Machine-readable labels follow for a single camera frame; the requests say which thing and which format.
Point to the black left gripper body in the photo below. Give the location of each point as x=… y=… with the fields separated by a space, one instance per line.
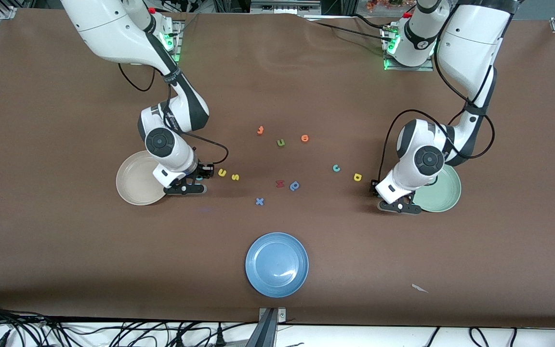
x=373 y=187

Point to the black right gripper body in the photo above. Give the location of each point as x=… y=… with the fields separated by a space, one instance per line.
x=203 y=170

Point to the yellow letter u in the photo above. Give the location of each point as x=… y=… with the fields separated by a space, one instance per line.
x=221 y=173

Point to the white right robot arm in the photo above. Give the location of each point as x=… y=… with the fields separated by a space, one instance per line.
x=113 y=33

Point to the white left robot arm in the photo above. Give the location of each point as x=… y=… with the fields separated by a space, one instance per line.
x=470 y=43

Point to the blue letter x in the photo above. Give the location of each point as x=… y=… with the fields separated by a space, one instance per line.
x=259 y=201

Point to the pale green plate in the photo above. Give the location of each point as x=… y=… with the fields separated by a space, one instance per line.
x=443 y=193

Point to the beige brown plate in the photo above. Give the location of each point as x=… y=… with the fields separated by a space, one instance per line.
x=133 y=183

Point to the blue letter p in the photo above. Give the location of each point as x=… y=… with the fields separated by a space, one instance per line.
x=295 y=186

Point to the brown table cover sheet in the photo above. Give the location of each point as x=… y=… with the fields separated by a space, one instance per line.
x=277 y=96

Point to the white paper scrap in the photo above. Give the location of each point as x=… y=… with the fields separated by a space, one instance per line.
x=419 y=288

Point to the blue plate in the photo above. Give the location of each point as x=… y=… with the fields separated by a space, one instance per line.
x=277 y=264

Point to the grey power strip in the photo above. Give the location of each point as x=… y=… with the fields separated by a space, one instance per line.
x=284 y=6

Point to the orange artificial flowers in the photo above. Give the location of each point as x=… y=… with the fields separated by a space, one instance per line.
x=383 y=5

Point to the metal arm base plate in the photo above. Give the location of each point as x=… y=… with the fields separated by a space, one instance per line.
x=178 y=46
x=410 y=68

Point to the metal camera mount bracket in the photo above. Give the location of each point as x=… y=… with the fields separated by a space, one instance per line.
x=268 y=327

